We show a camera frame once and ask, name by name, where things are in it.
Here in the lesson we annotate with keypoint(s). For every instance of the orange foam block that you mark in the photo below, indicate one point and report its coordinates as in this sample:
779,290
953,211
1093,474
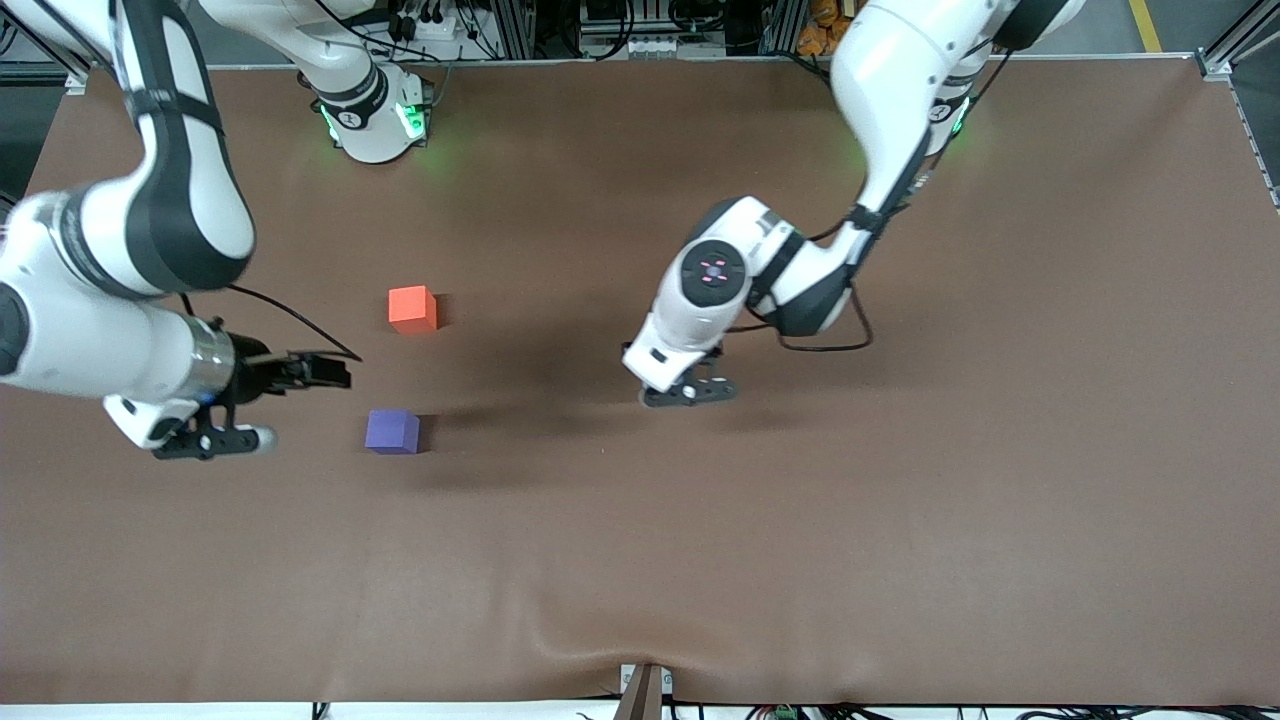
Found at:
410,310

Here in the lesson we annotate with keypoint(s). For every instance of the purple foam block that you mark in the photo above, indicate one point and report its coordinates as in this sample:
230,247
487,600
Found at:
390,431

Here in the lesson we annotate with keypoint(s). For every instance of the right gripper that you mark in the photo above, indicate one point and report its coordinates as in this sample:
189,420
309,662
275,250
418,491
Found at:
256,372

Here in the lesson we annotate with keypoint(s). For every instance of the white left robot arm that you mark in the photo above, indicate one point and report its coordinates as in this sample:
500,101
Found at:
900,70

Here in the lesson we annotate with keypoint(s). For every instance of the white power strip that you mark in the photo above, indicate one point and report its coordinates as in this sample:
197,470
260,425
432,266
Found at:
440,28

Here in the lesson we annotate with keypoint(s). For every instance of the brown table cloth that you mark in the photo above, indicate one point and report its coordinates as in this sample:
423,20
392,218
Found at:
640,540

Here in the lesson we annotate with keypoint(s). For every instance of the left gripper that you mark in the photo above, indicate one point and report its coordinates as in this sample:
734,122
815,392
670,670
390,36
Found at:
714,353

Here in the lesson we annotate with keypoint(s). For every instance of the orange packed bags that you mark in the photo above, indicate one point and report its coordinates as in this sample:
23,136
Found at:
820,25

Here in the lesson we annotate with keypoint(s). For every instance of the aluminium frame profile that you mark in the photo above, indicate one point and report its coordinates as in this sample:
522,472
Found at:
1222,55

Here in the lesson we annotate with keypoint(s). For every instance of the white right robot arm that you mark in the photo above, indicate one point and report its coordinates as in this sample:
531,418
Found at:
215,215

